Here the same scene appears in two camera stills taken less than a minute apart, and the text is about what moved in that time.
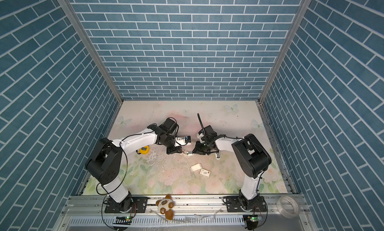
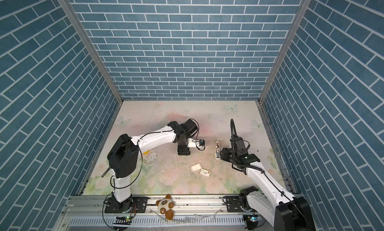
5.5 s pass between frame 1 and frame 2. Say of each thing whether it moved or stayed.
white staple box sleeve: stayed
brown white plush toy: stayed
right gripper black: moved
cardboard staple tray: stayed
